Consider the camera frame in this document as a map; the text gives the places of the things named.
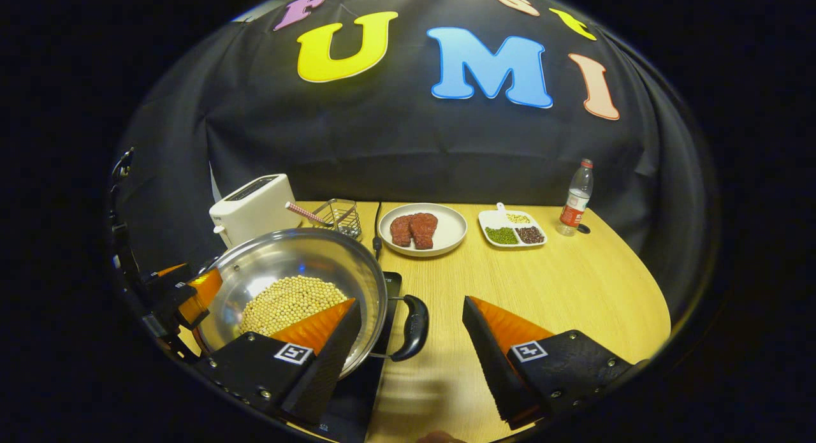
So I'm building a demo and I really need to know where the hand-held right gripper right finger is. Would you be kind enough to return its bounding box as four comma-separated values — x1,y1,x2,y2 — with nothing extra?
462,296,632,431

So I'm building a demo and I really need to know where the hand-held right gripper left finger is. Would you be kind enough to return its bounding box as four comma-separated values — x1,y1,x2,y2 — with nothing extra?
194,298,362,428

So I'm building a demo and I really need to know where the black induction cooktop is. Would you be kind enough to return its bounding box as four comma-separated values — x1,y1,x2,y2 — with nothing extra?
317,271,404,443

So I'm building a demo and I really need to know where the stainless steel pot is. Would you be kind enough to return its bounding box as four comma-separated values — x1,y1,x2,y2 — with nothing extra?
194,228,430,380

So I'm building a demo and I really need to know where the pile of soybeans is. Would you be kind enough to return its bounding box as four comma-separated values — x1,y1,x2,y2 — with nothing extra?
239,276,348,337

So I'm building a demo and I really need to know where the white toaster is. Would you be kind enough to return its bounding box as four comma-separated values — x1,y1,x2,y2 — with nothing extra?
209,173,302,249

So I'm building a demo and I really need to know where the pink striped straw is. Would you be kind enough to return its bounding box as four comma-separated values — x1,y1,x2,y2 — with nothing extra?
285,201,332,228

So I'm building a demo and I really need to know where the white divided bean dish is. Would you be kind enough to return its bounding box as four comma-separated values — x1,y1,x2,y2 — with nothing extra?
478,203,548,249

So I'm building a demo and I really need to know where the white round plate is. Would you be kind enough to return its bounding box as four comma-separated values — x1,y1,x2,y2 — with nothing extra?
378,203,468,258

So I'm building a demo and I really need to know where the red raw meat slice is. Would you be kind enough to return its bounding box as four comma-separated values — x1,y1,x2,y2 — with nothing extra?
410,213,439,250
390,215,416,247

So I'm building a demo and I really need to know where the clear water bottle red label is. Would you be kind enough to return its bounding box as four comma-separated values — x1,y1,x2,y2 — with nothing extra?
557,159,594,237

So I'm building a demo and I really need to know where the black power cable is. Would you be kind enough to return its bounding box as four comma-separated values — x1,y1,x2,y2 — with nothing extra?
372,202,385,260

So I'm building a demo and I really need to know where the wire mesh basket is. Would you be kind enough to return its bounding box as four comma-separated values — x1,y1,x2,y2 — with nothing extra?
310,198,363,241

